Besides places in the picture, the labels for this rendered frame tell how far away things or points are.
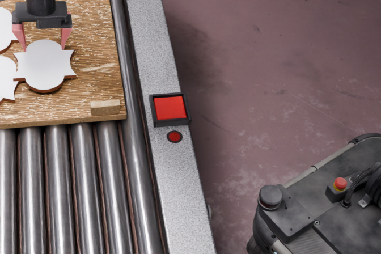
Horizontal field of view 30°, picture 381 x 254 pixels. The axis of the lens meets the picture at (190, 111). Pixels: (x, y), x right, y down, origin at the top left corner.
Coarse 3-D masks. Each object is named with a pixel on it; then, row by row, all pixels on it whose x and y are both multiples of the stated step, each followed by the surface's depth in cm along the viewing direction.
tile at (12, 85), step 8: (0, 56) 147; (0, 64) 145; (8, 64) 146; (0, 72) 144; (8, 72) 144; (16, 72) 144; (0, 80) 143; (8, 80) 143; (0, 88) 141; (8, 88) 141; (0, 96) 140; (8, 96) 140; (0, 104) 140
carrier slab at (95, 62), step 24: (24, 0) 161; (72, 0) 162; (96, 0) 163; (24, 24) 155; (96, 24) 157; (72, 48) 152; (96, 48) 152; (96, 72) 148; (120, 72) 148; (24, 96) 142; (48, 96) 142; (72, 96) 143; (96, 96) 143; (120, 96) 144; (0, 120) 137; (24, 120) 138; (48, 120) 138; (72, 120) 139; (96, 120) 140
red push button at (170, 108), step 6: (180, 96) 146; (156, 102) 144; (162, 102) 144; (168, 102) 144; (174, 102) 145; (180, 102) 145; (156, 108) 143; (162, 108) 143; (168, 108) 143; (174, 108) 143; (180, 108) 144; (156, 114) 142; (162, 114) 142; (168, 114) 142; (174, 114) 142; (180, 114) 143
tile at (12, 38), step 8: (0, 8) 157; (0, 16) 155; (8, 16) 155; (0, 24) 153; (8, 24) 153; (0, 32) 152; (8, 32) 152; (0, 40) 150; (8, 40) 150; (16, 40) 151; (0, 48) 148; (8, 48) 150
